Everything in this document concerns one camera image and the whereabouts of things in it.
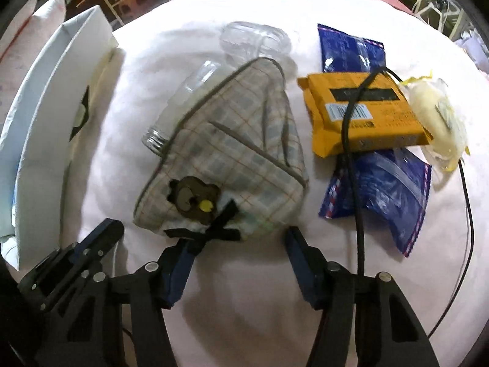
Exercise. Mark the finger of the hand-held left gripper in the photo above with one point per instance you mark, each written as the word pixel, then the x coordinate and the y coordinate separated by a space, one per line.
pixel 105 233

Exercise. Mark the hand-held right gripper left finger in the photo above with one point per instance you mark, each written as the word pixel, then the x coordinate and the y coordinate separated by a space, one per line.
pixel 177 271

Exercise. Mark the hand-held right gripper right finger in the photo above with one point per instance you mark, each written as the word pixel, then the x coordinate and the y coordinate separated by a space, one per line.
pixel 301 260

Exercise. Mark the plaid pouch with bear patch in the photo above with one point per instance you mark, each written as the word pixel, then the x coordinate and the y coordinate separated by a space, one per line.
pixel 229 153

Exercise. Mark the clear yellow-edged snack packet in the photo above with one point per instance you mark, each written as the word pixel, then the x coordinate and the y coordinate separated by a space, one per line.
pixel 428 111

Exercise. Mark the blue zip packet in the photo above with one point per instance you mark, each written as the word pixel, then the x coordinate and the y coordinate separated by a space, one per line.
pixel 386 195

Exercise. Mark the clear plastic bottle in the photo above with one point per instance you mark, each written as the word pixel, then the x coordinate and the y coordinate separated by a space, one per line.
pixel 179 103

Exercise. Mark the orange snack packet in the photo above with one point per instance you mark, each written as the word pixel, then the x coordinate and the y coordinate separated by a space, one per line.
pixel 382 130

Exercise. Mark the white printed pillow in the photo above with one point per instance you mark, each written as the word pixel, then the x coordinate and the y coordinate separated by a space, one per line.
pixel 23 38

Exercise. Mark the blue snack packet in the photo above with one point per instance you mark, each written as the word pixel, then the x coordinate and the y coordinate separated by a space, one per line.
pixel 344 49

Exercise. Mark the clear plastic container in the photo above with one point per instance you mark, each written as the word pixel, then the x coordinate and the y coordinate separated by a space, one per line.
pixel 248 40

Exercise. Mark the pink plastic stool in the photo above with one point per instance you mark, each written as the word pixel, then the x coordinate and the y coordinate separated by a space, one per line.
pixel 131 5

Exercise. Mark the pink cushion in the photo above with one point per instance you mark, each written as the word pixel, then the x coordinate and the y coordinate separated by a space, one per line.
pixel 386 0

